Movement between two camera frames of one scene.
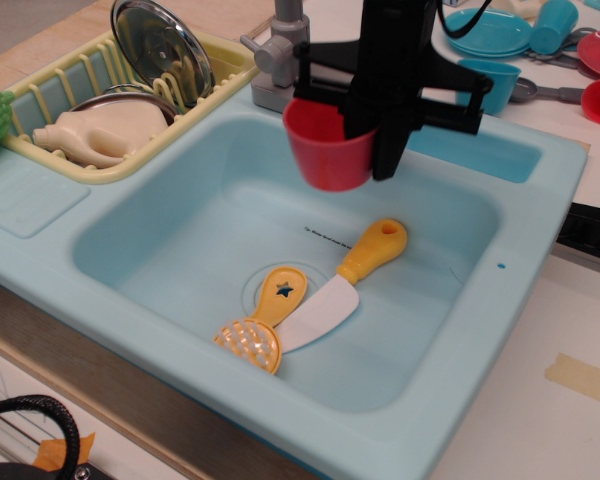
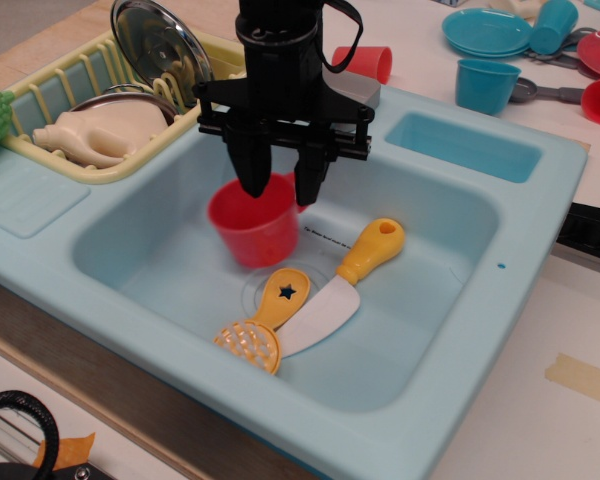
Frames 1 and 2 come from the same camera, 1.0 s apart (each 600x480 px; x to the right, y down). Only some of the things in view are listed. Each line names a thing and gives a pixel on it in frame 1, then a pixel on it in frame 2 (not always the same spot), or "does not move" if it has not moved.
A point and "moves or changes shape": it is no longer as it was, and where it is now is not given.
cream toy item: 530,9 does not move
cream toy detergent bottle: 103,133 does not move
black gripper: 393,63 -> 284,96
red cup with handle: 327,159 moves or changes shape
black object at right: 593,229 does not move
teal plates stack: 497,33 does not move
